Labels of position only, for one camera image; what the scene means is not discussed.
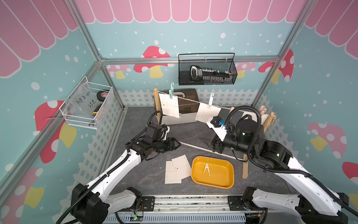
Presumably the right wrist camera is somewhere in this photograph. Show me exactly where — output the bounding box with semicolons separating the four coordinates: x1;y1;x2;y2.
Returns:
207;116;227;141

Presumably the yellow handled tool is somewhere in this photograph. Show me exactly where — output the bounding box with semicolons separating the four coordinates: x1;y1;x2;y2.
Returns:
92;104;102;123

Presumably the white clothespin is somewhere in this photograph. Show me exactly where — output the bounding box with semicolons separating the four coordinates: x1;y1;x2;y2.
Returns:
204;163;211;176
208;93;214;109

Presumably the plastic labelled bag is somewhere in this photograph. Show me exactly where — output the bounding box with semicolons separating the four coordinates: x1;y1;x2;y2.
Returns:
69;84;100;119

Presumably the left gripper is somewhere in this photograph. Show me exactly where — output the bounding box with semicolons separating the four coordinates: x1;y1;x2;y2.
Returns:
152;138;181;154

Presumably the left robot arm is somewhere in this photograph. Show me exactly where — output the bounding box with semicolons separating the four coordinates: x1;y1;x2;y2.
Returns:
56;111;181;224

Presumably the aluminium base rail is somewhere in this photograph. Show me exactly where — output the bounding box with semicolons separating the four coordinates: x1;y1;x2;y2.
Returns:
75;194;308;224

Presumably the brown lid toolbox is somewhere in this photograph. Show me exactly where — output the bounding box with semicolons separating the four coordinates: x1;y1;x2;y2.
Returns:
162;89;200;125

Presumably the green clothespin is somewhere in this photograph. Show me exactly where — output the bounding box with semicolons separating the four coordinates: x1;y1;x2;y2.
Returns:
168;82;174;99

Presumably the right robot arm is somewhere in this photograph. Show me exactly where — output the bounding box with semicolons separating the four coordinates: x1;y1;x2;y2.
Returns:
196;105;357;224

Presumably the black wire mesh basket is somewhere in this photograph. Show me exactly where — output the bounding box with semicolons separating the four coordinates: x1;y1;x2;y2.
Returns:
178;53;237;85

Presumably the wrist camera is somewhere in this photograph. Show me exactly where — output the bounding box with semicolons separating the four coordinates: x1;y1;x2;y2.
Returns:
207;116;227;141
160;124;170;141

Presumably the black tape roll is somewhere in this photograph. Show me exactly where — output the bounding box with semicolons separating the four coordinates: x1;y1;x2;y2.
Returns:
96;91;109;102

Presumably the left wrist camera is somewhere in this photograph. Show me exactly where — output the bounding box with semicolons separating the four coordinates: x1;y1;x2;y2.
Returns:
160;124;170;141

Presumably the yellow plastic tray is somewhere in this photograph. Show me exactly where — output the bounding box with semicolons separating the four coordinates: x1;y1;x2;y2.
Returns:
191;156;235;189

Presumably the wooden string rack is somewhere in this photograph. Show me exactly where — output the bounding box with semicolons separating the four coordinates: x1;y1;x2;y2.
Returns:
153;88;276;179

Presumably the white wire mesh basket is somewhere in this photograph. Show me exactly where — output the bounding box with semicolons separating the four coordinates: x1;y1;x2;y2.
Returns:
59;77;114;129

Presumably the postcard under green clothespin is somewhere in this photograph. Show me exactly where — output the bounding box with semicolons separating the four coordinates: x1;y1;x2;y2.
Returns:
159;93;180;118

